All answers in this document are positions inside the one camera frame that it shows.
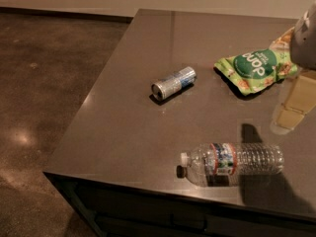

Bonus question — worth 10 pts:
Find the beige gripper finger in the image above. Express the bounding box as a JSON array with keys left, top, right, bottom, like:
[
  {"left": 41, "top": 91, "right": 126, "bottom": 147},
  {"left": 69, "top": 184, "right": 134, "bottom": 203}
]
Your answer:
[{"left": 270, "top": 70, "right": 316, "bottom": 135}]

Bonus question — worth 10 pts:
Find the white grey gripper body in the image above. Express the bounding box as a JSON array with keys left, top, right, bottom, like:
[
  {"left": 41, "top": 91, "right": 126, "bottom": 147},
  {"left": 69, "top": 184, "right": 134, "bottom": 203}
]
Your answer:
[{"left": 290, "top": 1, "right": 316, "bottom": 70}]

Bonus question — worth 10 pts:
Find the silver blue redbull can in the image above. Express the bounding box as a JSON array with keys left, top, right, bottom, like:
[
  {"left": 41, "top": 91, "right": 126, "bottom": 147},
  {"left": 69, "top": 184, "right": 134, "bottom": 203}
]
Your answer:
[{"left": 151, "top": 66, "right": 197, "bottom": 101}]

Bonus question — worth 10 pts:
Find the dark cabinet under table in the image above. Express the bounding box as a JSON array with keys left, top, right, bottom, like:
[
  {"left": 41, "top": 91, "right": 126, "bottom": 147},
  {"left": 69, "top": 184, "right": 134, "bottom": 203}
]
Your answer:
[{"left": 45, "top": 173, "right": 316, "bottom": 237}]

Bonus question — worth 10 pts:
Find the green snack bag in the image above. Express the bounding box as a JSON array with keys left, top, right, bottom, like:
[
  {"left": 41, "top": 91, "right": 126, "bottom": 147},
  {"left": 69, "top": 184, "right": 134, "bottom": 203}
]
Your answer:
[{"left": 214, "top": 28, "right": 298, "bottom": 96}]

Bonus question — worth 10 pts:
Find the clear plastic water bottle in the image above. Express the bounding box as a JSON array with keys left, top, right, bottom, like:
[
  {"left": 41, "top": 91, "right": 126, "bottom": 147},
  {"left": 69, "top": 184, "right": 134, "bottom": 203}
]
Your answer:
[{"left": 177, "top": 142, "right": 284, "bottom": 187}]

